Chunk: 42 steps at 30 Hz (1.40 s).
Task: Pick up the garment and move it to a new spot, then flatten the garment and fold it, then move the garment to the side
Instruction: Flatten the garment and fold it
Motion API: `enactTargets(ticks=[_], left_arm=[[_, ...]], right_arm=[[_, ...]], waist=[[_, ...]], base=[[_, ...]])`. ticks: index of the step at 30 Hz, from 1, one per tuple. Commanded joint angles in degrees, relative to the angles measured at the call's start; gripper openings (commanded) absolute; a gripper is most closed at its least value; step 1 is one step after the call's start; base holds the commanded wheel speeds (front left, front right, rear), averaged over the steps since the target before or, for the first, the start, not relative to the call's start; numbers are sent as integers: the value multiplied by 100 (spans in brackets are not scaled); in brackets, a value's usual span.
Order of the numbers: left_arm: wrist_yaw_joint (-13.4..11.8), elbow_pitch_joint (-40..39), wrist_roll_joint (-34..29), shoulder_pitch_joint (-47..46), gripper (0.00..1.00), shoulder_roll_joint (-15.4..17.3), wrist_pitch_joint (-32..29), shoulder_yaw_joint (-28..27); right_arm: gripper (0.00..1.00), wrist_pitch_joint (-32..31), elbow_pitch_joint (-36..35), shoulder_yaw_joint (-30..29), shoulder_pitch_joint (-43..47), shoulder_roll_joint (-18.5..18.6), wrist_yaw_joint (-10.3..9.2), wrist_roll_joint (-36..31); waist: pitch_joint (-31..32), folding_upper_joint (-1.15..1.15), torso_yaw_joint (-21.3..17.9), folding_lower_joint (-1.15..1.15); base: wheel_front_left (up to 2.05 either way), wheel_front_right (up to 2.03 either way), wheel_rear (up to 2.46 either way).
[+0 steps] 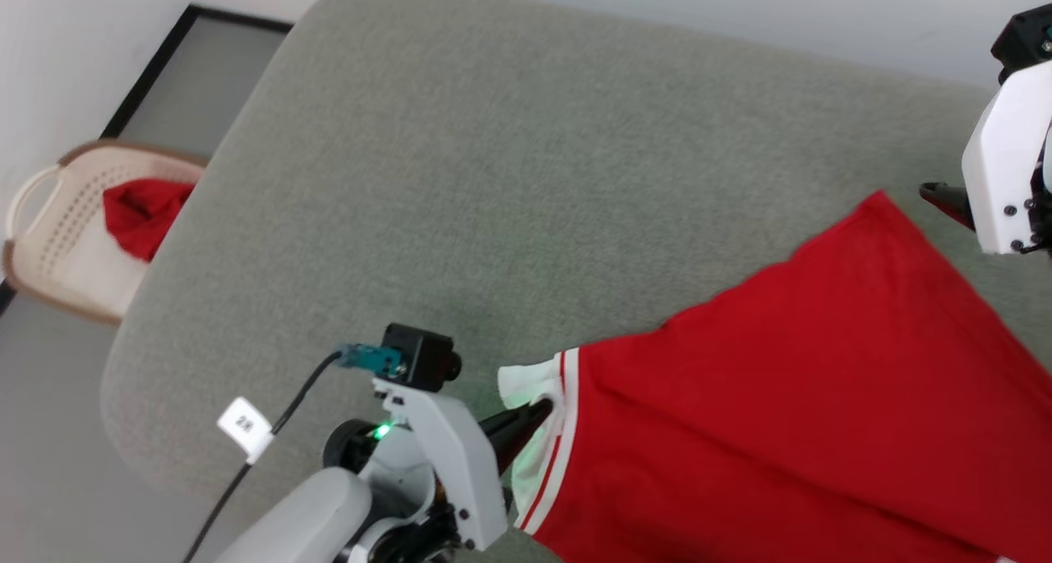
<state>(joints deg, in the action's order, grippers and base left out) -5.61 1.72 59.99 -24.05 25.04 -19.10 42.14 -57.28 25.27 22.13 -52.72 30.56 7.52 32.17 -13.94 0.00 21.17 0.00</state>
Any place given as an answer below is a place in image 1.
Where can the red cloth in basket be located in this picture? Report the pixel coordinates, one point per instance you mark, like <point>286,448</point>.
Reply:
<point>144,214</point>

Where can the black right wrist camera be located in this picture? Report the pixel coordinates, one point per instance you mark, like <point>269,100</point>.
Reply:
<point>1023,41</point>

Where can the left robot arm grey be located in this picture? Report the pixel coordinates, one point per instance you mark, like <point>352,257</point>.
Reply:
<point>296,522</point>

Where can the red and white garment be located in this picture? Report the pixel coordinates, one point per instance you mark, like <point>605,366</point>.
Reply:
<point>822,415</point>

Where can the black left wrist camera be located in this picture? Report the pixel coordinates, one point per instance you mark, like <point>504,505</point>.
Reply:
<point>423,356</point>

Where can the beige plastic laundry basket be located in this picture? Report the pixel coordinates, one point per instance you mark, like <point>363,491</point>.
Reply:
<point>57,251</point>

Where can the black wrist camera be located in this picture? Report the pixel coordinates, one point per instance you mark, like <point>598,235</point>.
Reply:
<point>423,356</point>
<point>1023,41</point>

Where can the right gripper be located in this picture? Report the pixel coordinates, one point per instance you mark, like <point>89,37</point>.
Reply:
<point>1007,168</point>

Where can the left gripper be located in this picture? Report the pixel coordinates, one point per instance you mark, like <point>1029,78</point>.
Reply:
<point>444,473</point>

